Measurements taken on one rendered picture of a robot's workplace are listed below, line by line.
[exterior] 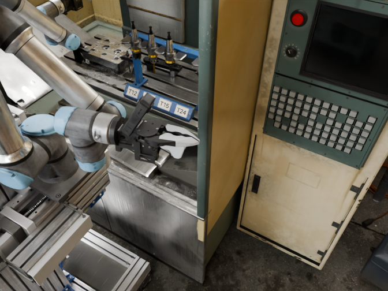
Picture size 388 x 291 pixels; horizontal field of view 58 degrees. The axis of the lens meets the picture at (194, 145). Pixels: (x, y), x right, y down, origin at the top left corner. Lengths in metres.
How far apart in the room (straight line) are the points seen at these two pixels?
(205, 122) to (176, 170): 0.74
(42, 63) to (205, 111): 0.49
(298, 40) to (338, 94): 0.25
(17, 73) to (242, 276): 2.09
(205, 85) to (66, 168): 0.59
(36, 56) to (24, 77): 1.81
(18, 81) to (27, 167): 1.69
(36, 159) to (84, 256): 1.18
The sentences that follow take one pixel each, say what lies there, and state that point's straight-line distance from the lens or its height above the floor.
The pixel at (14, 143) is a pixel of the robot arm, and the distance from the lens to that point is 1.11.
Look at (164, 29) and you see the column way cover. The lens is 2.60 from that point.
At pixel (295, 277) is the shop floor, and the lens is 2.43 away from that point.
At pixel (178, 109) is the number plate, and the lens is 1.90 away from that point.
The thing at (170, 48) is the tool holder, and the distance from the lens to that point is 1.80.
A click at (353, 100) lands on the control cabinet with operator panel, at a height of 1.35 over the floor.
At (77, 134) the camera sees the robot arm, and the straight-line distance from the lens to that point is 0.90.
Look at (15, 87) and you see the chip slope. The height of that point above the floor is 0.70.
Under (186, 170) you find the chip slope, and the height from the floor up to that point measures 0.76.
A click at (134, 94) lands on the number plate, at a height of 0.93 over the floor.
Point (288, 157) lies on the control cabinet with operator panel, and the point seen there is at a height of 0.89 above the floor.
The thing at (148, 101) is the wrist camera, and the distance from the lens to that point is 0.79.
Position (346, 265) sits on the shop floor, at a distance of 2.58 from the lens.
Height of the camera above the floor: 2.15
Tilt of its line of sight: 45 degrees down
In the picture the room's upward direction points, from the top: straight up
